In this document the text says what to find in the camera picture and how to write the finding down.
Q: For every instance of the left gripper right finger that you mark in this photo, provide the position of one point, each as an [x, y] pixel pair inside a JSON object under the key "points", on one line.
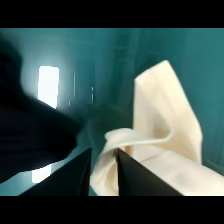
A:
{"points": [[136, 181]]}

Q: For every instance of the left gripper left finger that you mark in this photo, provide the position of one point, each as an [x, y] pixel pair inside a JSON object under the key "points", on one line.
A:
{"points": [[71, 180]]}

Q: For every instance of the cream polo shirt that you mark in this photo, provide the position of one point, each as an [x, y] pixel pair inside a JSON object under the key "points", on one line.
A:
{"points": [[160, 100]]}

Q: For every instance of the black garment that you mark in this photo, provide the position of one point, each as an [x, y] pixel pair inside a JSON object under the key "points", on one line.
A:
{"points": [[30, 133]]}

